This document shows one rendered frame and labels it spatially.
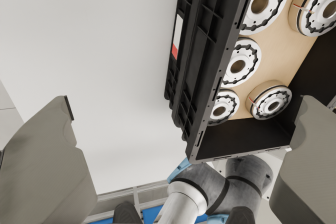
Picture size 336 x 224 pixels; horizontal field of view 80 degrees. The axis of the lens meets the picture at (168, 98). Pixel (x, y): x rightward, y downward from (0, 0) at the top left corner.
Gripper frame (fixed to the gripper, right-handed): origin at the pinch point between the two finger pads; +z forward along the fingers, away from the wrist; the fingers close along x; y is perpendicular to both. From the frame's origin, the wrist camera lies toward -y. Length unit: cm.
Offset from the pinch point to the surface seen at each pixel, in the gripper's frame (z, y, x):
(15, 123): 92, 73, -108
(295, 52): 32.8, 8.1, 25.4
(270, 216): 155, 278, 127
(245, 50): 24.6, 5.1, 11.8
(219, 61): 15.4, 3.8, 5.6
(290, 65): 33.5, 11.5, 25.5
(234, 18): 14.5, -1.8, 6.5
